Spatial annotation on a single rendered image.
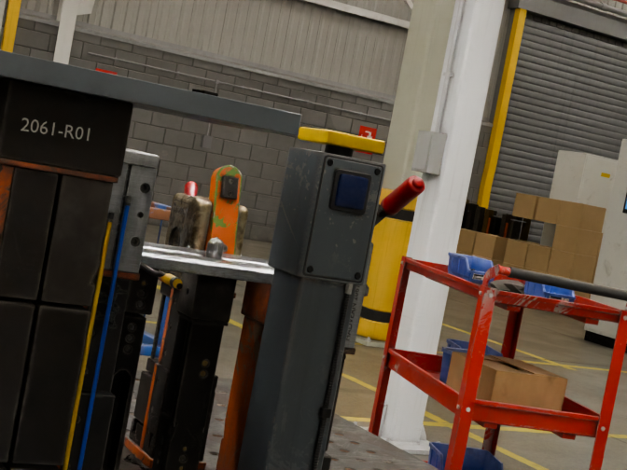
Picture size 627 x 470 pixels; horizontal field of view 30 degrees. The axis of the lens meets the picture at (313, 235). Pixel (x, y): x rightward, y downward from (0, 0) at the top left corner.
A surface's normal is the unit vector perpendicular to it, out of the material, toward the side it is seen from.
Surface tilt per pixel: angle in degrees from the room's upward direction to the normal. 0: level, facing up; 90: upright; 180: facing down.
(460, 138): 90
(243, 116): 90
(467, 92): 90
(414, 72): 90
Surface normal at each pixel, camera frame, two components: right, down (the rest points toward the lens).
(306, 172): -0.87, -0.14
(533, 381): 0.38, 0.12
